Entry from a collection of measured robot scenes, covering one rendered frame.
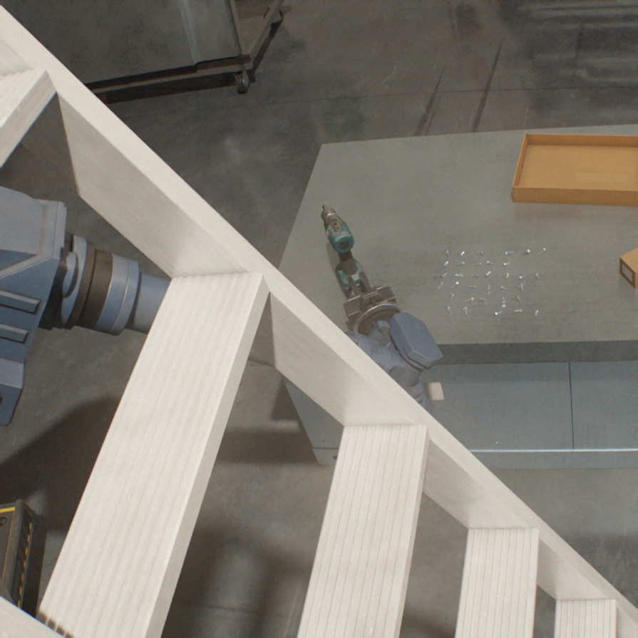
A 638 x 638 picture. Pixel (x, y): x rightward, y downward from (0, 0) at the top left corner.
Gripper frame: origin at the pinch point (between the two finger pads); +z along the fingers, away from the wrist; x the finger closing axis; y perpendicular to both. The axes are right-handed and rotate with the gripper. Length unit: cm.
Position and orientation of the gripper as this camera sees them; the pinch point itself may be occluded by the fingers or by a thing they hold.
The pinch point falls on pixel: (358, 281)
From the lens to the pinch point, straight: 234.6
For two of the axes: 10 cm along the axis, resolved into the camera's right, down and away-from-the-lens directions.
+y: 2.4, 7.0, 6.7
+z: -2.9, -6.1, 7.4
